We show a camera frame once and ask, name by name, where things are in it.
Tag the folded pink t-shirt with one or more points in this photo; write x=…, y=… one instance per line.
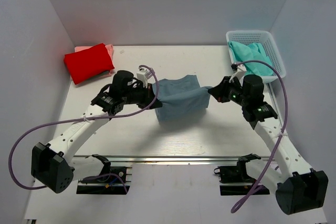
x=110, y=50

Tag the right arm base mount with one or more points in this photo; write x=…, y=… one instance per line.
x=233, y=179

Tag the folded red t-shirt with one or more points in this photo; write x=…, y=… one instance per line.
x=88, y=63

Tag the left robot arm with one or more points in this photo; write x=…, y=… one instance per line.
x=53, y=163

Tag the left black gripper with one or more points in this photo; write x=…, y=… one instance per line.
x=149, y=94

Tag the aluminium table rail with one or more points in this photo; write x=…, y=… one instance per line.
x=217, y=133

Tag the white plastic basket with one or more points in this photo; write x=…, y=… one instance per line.
x=247, y=37

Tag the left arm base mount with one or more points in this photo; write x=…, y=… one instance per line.
x=97, y=175

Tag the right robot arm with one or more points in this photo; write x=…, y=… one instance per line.
x=296, y=185

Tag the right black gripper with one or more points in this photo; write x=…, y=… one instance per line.
x=220, y=91

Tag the teal t-shirt in basket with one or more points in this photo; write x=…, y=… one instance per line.
x=253, y=51

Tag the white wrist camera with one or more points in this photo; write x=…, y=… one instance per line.
x=239, y=72
x=144, y=74

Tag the grey-blue t-shirt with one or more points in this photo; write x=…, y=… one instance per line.
x=181, y=97

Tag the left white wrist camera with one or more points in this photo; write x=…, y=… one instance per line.
x=144, y=74

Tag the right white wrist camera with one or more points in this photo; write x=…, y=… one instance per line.
x=239, y=72

